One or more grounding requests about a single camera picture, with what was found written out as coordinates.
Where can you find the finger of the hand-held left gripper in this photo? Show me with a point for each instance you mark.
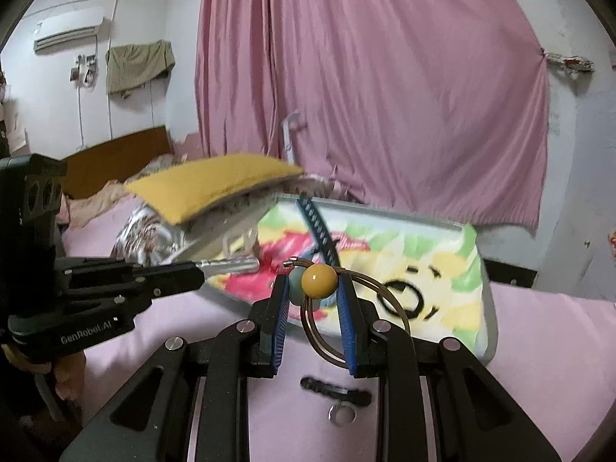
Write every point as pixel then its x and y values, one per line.
pixel 159 272
pixel 120 301

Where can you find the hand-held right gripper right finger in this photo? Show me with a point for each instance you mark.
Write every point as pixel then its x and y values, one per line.
pixel 346 332

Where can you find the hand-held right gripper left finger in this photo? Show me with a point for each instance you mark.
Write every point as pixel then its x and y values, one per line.
pixel 280 332

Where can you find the silver hair clip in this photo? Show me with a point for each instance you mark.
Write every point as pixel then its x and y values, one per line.
pixel 231 264

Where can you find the beige hair claw clip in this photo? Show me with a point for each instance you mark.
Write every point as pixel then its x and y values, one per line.
pixel 240 239

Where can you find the grey shallow box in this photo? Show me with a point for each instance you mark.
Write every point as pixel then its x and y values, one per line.
pixel 487 327

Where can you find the person's left hand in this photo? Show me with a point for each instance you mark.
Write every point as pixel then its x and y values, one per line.
pixel 29 361

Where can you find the floral satin pillow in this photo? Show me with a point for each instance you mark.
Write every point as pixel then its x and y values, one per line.
pixel 144 238

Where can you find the pink bed sheet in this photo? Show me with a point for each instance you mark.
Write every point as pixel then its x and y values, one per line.
pixel 91 238

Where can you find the beige blanket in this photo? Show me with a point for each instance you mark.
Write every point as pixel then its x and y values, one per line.
pixel 96 202

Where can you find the yellow pillow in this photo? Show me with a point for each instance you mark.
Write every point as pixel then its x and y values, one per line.
pixel 211 183

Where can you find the wooden headboard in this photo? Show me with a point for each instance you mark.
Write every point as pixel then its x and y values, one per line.
pixel 120 154

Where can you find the white folding desk lamp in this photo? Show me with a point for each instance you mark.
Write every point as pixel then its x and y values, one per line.
pixel 291 134

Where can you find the pink table cloth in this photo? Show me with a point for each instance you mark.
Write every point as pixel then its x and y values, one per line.
pixel 553 346

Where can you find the olive green hanging cloth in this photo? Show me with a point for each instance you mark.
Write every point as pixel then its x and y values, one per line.
pixel 139 65

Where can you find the white air conditioner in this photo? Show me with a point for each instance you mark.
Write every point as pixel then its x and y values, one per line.
pixel 67 33

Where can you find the pink curtain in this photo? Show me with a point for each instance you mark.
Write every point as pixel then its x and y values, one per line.
pixel 385 82

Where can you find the white wall socket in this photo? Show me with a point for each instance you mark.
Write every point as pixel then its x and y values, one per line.
pixel 83 70

